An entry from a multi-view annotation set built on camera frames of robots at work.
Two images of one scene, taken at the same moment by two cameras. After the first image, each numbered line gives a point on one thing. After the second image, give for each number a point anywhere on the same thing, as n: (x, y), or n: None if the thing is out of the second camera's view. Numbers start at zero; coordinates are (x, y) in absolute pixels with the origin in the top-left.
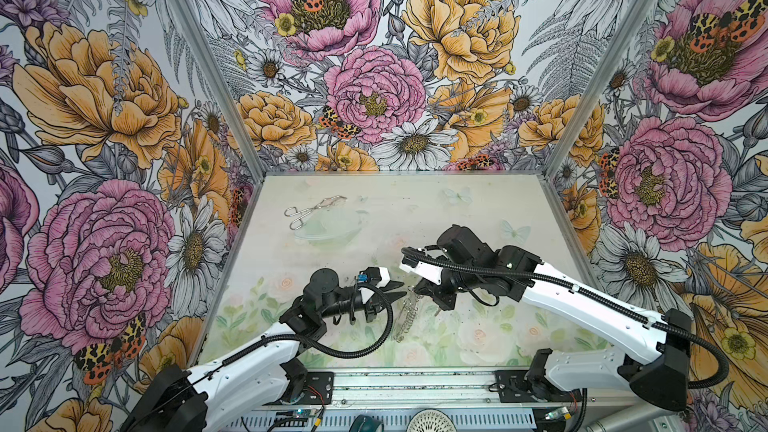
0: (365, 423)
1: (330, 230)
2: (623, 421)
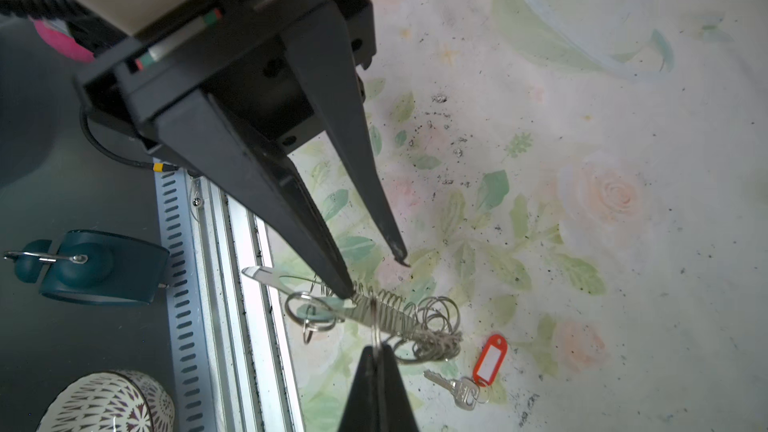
0: (95, 268)
1: (605, 3)
2: None
